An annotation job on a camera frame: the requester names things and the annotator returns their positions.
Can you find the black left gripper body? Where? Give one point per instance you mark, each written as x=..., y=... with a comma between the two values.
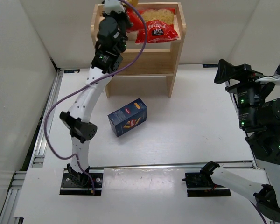
x=121, y=15

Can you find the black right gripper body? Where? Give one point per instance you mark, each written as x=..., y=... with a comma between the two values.
x=241, y=69

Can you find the red fusilli pasta bag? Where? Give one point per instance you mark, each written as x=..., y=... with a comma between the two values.
x=133, y=17
x=160, y=25

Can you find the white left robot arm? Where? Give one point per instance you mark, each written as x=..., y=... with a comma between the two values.
x=77, y=118

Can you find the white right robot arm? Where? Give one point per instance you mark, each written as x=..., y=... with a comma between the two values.
x=260, y=119

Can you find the wooden three-tier shelf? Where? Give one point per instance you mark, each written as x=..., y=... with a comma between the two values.
x=153, y=61

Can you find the blue Barilla rigatoni box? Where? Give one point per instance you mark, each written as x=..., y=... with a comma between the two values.
x=128, y=117

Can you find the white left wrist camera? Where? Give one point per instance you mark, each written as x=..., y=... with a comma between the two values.
x=113, y=6

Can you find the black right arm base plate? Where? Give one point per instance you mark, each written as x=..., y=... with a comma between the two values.
x=199, y=185

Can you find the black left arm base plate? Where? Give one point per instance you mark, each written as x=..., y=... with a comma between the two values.
x=71, y=186

